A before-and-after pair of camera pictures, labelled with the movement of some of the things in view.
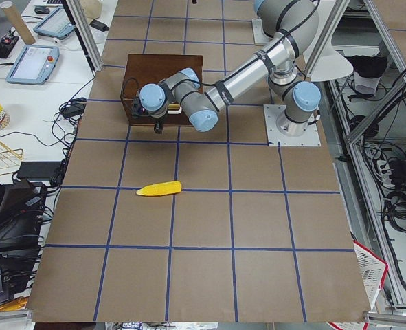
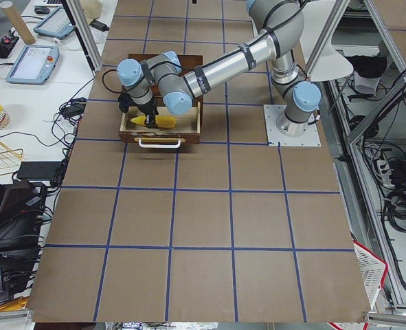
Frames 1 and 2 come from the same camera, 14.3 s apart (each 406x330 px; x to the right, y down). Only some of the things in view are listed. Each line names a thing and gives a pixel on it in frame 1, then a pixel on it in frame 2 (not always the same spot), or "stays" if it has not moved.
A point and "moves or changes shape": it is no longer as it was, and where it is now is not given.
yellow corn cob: x=160 y=188 to x=161 y=121
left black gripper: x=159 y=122 to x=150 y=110
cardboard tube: x=18 y=23 stays
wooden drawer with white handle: x=174 y=117 moves or changes shape
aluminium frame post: x=88 y=32 stays
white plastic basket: x=372 y=269 stays
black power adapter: x=75 y=107 stays
